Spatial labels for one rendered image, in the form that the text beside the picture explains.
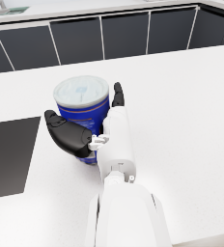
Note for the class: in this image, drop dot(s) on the blue can with pale lid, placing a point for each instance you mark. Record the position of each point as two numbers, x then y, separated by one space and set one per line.
81 103

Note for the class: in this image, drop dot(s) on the dark cabinet row with white frame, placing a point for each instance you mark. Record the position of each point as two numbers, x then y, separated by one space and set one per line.
94 40

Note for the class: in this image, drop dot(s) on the dark grey square mat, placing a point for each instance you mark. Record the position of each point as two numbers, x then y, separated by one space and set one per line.
8 157

